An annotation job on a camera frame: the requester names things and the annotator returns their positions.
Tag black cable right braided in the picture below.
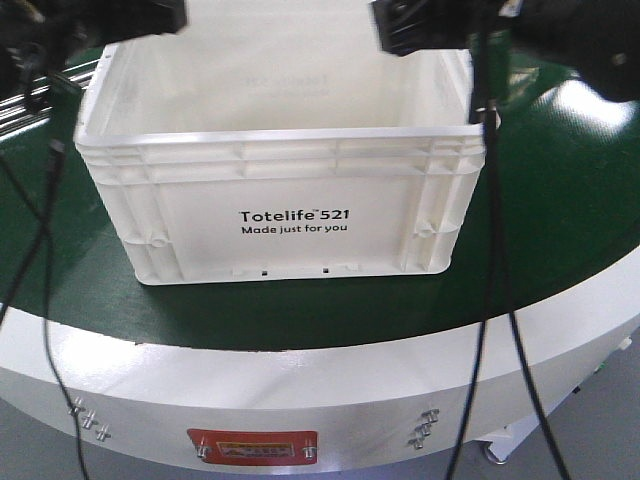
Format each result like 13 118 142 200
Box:
482 107 574 480

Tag chrome guide rails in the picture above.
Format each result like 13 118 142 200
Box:
1 61 97 137

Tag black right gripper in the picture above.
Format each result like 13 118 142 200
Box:
371 0 639 100

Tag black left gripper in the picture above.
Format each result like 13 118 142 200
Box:
1 1 187 98

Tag black cable left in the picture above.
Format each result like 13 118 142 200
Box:
0 139 91 480

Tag white outer conveyor rim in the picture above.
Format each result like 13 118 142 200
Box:
0 249 640 476

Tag red warning label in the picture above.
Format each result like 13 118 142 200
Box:
187 428 319 467

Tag black cable right smooth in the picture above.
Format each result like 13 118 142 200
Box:
444 19 501 480

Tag white plastic Totelife crate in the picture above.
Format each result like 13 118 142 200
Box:
75 1 484 285

